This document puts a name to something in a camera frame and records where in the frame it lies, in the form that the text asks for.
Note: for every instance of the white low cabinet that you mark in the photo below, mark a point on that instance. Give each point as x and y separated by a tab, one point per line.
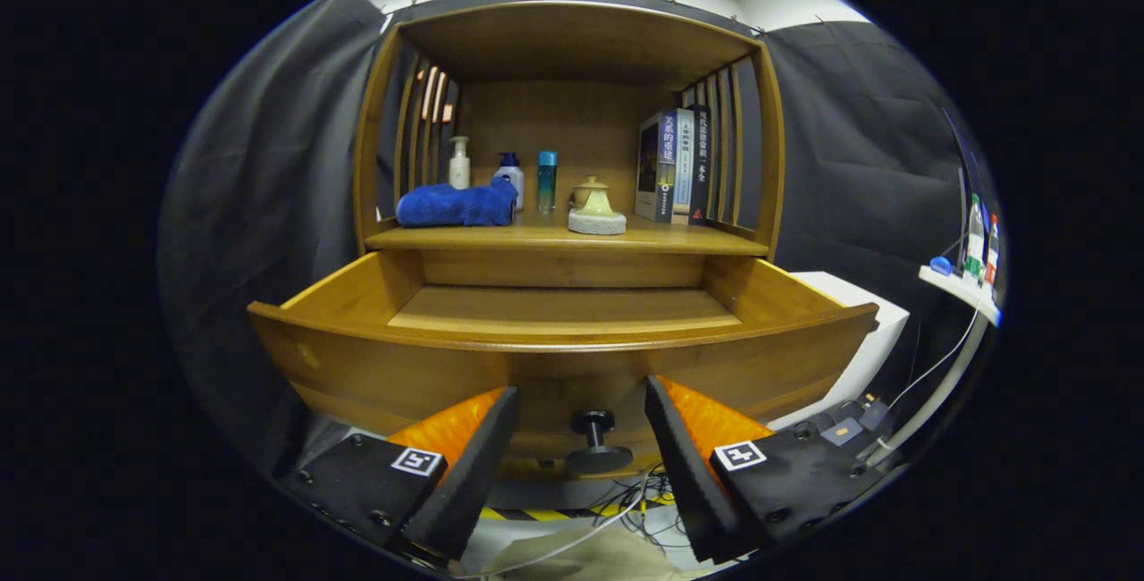
871	340

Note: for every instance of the blue towel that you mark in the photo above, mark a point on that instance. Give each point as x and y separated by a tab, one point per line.
447	206

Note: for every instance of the black spine book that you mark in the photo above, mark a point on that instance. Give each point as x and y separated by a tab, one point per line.
702	161

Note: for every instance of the white pump bottle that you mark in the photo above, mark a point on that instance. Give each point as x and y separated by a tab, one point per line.
459	172

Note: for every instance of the teal bottle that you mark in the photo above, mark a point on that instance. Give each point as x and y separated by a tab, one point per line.
547	183

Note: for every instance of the white side table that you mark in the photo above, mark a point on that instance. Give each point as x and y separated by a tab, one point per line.
961	288

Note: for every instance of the green label water bottle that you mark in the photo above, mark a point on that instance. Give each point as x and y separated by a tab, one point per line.
974	246

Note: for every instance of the yellow black hazard tape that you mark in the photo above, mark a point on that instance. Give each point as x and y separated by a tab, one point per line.
545	514

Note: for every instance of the wooden countertop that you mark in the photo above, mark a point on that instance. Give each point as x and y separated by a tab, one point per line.
536	234

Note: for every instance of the blue spine book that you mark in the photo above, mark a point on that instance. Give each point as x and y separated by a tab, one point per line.
652	165

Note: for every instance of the red label water bottle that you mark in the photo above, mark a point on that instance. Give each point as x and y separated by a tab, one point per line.
991	259

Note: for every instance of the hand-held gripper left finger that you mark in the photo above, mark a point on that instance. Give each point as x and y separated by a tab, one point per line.
474	469

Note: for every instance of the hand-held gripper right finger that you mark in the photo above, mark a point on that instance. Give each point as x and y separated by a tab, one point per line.
688	469

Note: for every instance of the white bottle with blue cap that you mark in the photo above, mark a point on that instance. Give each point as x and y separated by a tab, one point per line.
511	181

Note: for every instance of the computer monitor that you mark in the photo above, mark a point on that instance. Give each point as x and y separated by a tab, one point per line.
963	214

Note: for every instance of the wooden drawer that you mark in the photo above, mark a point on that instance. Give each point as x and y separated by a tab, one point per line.
357	366

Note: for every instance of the yellow lidded tea cup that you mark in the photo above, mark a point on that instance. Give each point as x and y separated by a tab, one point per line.
584	185

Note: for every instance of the small blue object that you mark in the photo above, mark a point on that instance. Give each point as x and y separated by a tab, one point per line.
941	265

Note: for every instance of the white spine book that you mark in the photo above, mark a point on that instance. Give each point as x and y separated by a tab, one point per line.
684	161

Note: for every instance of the wooden cabinet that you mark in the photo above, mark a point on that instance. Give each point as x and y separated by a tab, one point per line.
572	40

